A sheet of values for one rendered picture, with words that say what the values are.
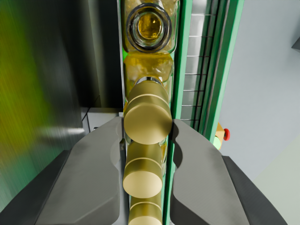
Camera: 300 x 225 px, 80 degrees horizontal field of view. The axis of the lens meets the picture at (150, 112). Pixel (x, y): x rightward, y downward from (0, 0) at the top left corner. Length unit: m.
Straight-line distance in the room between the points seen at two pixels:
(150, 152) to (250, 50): 0.48
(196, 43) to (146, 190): 0.31
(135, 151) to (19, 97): 0.12
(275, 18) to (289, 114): 0.31
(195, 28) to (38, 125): 0.32
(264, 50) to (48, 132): 0.55
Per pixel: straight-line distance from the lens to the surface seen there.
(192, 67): 0.41
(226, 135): 0.62
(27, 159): 0.23
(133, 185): 0.16
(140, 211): 0.20
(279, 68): 0.65
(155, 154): 0.17
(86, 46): 0.48
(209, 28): 0.40
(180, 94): 0.33
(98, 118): 0.46
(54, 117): 0.27
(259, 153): 0.79
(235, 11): 0.33
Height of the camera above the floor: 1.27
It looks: 62 degrees down
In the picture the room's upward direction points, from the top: 179 degrees counter-clockwise
